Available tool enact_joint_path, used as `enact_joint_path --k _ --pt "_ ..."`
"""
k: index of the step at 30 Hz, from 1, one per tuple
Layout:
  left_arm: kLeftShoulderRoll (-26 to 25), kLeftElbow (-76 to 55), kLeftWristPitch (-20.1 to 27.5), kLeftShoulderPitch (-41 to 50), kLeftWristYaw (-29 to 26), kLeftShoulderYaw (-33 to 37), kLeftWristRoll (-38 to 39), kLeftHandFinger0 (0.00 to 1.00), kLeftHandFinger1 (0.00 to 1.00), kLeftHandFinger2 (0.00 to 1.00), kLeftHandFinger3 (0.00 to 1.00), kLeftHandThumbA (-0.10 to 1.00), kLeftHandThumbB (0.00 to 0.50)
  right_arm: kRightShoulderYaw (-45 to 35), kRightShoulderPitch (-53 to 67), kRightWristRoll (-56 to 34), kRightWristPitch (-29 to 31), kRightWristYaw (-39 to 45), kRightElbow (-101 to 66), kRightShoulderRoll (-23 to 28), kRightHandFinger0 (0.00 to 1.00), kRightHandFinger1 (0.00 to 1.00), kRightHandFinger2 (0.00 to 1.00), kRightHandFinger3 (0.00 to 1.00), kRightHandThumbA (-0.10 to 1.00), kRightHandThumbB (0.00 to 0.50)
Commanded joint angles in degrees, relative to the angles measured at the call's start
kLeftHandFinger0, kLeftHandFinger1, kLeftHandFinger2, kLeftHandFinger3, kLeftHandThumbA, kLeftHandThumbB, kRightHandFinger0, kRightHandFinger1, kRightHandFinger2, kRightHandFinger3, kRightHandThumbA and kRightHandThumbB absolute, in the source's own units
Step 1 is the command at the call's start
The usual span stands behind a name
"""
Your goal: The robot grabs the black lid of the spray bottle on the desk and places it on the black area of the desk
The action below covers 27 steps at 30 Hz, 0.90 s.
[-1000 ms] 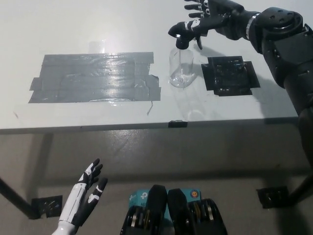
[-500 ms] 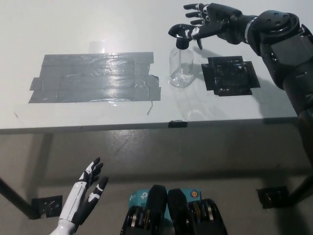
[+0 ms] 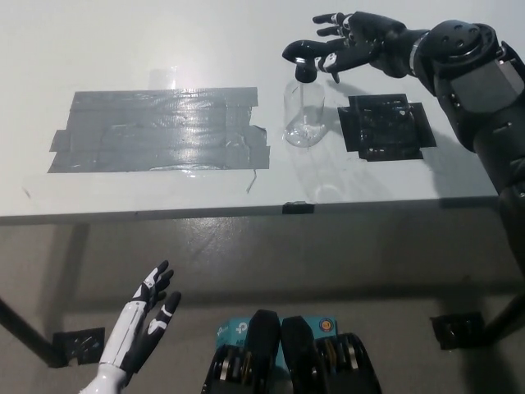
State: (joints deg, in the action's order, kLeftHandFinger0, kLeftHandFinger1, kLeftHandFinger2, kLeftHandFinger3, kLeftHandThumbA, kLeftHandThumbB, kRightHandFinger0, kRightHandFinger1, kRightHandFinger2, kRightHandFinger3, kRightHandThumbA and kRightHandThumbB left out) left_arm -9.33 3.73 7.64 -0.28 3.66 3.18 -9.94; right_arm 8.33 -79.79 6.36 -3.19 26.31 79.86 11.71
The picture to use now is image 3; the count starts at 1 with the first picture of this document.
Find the black right hand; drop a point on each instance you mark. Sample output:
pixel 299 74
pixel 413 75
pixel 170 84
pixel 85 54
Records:
pixel 377 41

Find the white and black left hand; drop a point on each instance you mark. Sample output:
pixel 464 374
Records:
pixel 137 328

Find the black spray trigger lid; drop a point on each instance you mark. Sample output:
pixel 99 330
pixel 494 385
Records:
pixel 301 47

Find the clear plastic bottle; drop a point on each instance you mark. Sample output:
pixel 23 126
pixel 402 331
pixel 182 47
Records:
pixel 305 115

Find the black and teal robot body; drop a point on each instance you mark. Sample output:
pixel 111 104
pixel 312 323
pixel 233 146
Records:
pixel 295 361

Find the black table leg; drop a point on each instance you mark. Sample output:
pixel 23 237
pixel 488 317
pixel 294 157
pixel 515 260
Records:
pixel 506 318
pixel 28 332

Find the small black tape strip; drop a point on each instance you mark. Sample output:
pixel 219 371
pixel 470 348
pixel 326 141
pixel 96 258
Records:
pixel 298 208

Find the grey duct tape patch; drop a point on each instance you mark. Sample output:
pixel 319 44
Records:
pixel 160 131

